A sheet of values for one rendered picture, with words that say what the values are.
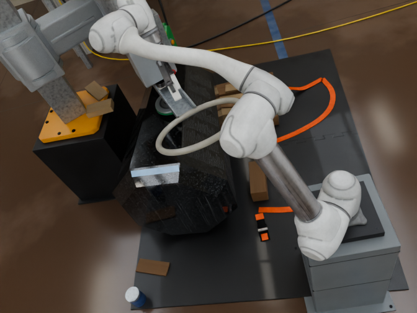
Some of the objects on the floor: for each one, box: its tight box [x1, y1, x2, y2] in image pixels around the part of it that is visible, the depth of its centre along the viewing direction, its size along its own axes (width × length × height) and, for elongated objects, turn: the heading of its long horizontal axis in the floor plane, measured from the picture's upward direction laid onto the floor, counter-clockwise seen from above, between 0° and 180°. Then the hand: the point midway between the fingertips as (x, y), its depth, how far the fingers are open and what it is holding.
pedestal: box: [32, 84, 137, 205], centre depth 316 cm, size 66×66×74 cm
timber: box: [248, 161, 269, 202], centre depth 287 cm, size 30×12×12 cm, turn 11°
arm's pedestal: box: [294, 174, 401, 313], centre depth 204 cm, size 50×50×80 cm
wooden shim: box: [135, 258, 170, 276], centre depth 271 cm, size 25×10×2 cm, turn 88°
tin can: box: [125, 287, 146, 307], centre depth 253 cm, size 10×10×13 cm
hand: (177, 92), depth 150 cm, fingers open, 13 cm apart
